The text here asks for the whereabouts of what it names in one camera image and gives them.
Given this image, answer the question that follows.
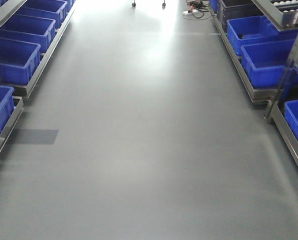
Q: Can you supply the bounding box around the white power strip with cable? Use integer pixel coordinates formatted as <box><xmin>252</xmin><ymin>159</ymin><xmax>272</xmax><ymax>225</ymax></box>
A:
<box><xmin>182</xmin><ymin>0</ymin><xmax>211</xmax><ymax>21</ymax></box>

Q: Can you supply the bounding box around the right steel shelf rack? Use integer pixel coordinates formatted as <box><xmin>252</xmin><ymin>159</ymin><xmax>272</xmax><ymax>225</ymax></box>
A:
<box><xmin>209</xmin><ymin>0</ymin><xmax>298</xmax><ymax>167</ymax></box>

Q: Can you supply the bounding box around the left steel shelf rack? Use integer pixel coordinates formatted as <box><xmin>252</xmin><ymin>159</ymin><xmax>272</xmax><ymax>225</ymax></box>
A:
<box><xmin>0</xmin><ymin>0</ymin><xmax>76</xmax><ymax>152</ymax></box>

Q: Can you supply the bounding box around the steel shelf rack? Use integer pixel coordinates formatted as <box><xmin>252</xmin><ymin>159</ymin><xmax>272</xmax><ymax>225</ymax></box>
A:
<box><xmin>209</xmin><ymin>0</ymin><xmax>298</xmax><ymax>167</ymax></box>
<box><xmin>0</xmin><ymin>0</ymin><xmax>76</xmax><ymax>152</ymax></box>

